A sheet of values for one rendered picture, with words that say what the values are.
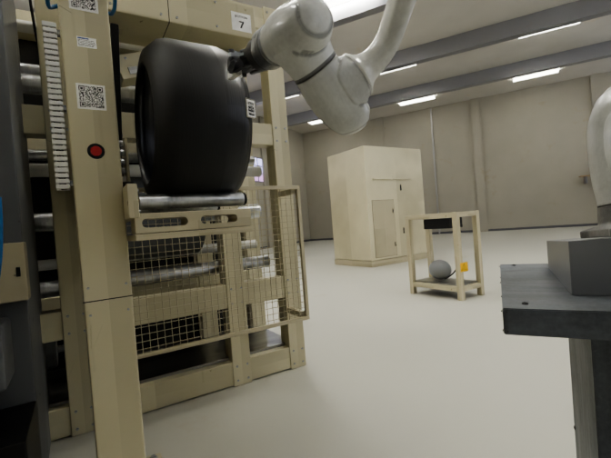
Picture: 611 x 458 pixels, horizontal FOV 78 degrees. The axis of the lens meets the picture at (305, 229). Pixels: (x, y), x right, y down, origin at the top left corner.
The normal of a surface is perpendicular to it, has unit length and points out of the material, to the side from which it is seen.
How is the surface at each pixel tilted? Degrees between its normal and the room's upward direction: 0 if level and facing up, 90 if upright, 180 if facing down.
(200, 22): 90
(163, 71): 75
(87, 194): 90
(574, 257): 90
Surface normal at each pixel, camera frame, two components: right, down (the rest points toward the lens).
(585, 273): -0.46, 0.05
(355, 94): 0.36, 0.33
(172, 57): 0.17, -0.48
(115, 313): 0.52, -0.03
